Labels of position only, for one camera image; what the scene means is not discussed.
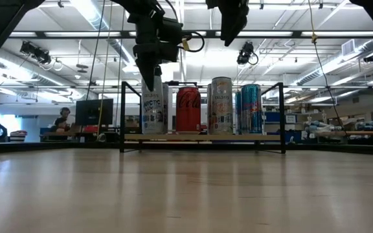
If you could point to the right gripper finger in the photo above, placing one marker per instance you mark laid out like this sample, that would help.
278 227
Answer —
233 27

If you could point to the red Coca-Cola can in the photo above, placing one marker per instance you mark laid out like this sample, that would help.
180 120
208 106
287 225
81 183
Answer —
188 113

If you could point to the blue silver Red Bull can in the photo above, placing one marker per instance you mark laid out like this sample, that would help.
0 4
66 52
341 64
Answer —
251 110
238 113

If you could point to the shelf with blue bins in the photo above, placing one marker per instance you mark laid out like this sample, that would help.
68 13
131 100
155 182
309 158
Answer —
272 117

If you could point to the black overhead rig beam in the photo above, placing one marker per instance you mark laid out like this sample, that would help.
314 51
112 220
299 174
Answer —
298 33

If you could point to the black computer monitor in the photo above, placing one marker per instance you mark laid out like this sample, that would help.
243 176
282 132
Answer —
94 111

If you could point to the person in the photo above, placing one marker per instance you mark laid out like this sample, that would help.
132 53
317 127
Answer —
64 112

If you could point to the grey ceiling vent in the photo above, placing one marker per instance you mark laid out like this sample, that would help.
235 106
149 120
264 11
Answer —
349 48

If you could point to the cluttered wooden workbench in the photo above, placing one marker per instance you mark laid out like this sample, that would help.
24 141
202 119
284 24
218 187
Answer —
368 133

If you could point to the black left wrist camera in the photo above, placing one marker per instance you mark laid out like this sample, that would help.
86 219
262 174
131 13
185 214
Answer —
169 51

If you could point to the black rig camera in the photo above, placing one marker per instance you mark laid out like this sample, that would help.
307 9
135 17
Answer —
245 51
34 51

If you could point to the wooden shelf with black frame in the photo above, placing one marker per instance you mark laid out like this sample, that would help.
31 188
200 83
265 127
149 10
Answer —
180 137

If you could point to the black aluminium table frame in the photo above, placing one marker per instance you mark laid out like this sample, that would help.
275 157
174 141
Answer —
335 149

